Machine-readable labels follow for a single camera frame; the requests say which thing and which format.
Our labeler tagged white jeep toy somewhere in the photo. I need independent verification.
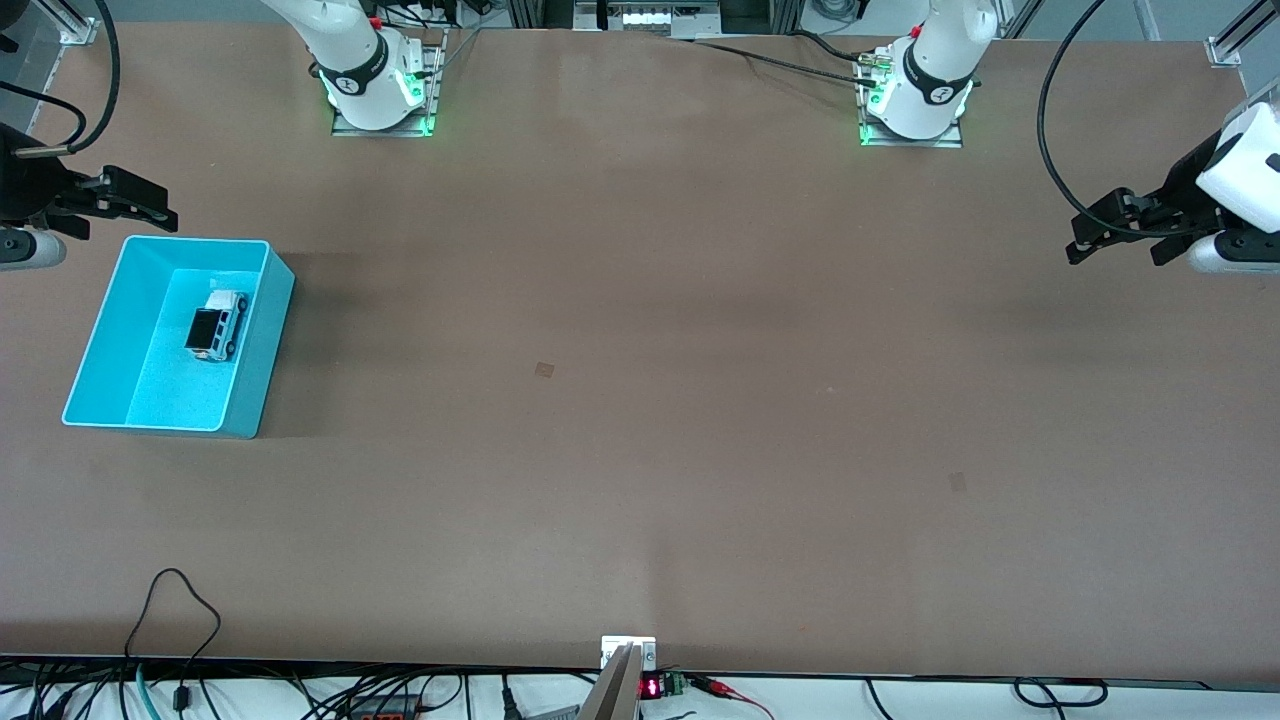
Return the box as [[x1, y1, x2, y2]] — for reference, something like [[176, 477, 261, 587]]
[[184, 290, 251, 365]]

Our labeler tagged teal plastic bin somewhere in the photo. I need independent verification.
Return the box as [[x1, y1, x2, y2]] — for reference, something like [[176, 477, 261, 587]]
[[62, 236, 297, 440]]

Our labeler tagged metal control box with lights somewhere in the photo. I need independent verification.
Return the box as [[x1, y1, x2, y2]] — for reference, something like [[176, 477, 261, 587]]
[[572, 0, 723, 39]]

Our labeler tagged orange black power device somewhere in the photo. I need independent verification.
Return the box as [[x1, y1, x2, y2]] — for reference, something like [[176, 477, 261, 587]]
[[345, 695, 426, 720]]

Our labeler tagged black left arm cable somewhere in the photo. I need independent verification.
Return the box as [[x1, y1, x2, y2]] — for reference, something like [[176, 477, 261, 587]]
[[1036, 0, 1216, 241]]

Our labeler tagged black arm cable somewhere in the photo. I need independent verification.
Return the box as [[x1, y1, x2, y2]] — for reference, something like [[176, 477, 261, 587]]
[[0, 0, 122, 156], [1036, 0, 1216, 241]]

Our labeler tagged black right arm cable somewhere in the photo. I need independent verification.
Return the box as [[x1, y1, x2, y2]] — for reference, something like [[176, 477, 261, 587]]
[[0, 0, 122, 156]]

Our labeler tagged aluminium frame profile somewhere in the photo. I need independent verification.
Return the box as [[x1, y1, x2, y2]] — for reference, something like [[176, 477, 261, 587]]
[[1205, 0, 1280, 69], [40, 0, 101, 46]]

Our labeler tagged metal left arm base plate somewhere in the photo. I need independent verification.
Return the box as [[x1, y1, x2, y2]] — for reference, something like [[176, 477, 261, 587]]
[[858, 52, 964, 149]]

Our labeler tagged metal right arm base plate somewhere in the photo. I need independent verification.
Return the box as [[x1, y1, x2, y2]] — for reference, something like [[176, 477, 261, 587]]
[[331, 28, 447, 138]]

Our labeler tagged short black power cable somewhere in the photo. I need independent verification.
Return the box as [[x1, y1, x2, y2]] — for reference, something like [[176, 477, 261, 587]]
[[788, 28, 869, 66]]

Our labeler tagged long black power cable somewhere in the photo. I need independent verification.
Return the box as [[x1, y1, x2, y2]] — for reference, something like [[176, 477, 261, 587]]
[[688, 38, 883, 89]]

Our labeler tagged thin black looped cable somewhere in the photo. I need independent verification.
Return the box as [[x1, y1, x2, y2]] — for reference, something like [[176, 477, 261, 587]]
[[124, 568, 223, 713]]

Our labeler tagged black coiled cable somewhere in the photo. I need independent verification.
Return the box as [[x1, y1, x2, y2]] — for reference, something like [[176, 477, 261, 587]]
[[1012, 678, 1109, 709]]

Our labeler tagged red clip lead wire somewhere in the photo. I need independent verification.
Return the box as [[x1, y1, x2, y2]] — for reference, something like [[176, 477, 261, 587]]
[[688, 674, 777, 720]]

